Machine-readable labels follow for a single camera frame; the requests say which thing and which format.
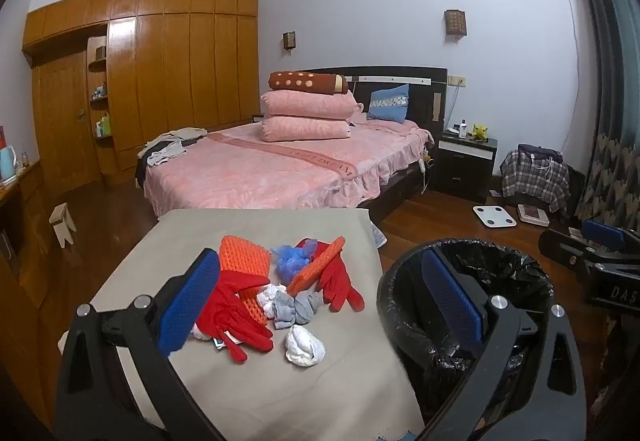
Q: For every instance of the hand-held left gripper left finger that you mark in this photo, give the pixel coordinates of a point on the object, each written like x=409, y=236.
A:
x=190, y=301

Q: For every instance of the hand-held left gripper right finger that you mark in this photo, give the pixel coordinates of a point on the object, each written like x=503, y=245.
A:
x=452, y=306

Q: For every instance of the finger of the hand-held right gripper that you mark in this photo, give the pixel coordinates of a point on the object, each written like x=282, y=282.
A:
x=602, y=232
x=560, y=246

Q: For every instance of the red glove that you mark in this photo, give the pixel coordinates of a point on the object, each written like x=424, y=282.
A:
x=225, y=311
x=340, y=281

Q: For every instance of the black bin with black bag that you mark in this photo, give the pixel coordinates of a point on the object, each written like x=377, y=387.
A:
x=500, y=271

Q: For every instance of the orange mesh pad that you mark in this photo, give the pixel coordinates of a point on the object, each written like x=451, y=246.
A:
x=315, y=268
x=242, y=256

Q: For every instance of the small white cloth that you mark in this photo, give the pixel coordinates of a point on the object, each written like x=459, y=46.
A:
x=267, y=298

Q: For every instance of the grey knotted sock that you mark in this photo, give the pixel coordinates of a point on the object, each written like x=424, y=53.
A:
x=295, y=308

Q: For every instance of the blue mesh sponge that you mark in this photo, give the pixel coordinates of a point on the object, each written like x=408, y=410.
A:
x=290, y=263

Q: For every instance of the white balled sock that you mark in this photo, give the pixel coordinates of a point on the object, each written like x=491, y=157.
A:
x=302, y=346

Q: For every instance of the scale with dark centre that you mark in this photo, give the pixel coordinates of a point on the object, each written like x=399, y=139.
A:
x=531, y=212

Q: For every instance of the plaid cloth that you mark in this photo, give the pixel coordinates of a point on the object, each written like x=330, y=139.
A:
x=530, y=181

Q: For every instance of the white bathroom scale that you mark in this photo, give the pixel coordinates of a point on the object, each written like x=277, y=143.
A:
x=492, y=216

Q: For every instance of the dark garment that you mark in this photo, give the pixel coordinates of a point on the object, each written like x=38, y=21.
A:
x=540, y=152

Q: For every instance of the silver quilted pad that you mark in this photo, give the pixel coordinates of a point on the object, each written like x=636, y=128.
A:
x=376, y=233

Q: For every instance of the dark nightstand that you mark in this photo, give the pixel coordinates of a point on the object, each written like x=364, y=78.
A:
x=460, y=166

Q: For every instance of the yellow plush toy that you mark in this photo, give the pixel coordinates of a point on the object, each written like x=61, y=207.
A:
x=480, y=132

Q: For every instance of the pink bedspread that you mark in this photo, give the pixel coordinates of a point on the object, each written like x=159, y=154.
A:
x=260, y=171

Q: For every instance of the beige tablecloth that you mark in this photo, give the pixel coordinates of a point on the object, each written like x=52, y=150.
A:
x=300, y=401

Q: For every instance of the white bottle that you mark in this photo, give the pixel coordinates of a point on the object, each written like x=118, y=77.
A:
x=464, y=128

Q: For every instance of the small white stool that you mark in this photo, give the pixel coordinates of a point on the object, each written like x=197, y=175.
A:
x=62, y=216

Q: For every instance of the pile of clothes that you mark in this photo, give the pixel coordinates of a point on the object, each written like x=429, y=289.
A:
x=165, y=148

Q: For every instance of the patterned curtain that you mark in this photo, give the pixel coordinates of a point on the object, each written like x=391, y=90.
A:
x=615, y=71

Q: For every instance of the pink folded blanket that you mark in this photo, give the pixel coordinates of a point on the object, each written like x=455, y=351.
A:
x=305, y=128
x=310, y=103

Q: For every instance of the blue pillow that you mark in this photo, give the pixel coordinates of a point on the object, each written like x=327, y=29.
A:
x=390, y=103

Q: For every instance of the wooden door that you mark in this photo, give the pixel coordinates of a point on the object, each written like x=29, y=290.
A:
x=60, y=121

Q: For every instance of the wooden wardrobe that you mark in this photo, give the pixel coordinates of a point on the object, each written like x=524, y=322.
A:
x=175, y=71

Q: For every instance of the light blue kettle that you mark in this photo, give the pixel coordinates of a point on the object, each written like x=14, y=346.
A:
x=6, y=161

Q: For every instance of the dark wooden bed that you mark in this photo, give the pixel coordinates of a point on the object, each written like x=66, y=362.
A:
x=390, y=73

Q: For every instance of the brown dotted pillow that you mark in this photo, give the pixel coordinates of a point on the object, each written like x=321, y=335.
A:
x=300, y=81

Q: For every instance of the wall socket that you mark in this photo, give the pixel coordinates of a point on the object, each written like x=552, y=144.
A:
x=457, y=80

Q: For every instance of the large wall lamp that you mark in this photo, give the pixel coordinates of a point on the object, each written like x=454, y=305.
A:
x=455, y=23

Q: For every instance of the small wall lamp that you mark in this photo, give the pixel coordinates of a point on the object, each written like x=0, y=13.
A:
x=289, y=41

